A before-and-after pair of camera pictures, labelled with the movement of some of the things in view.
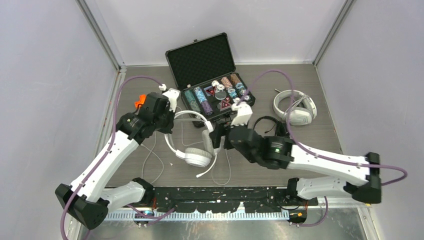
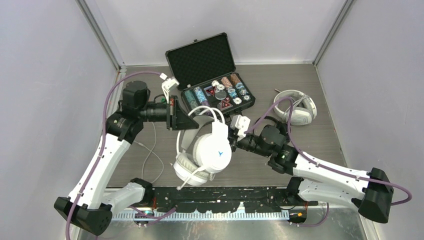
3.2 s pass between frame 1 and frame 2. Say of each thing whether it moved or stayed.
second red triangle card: stayed
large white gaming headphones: stayed
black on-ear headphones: stayed
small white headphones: moved
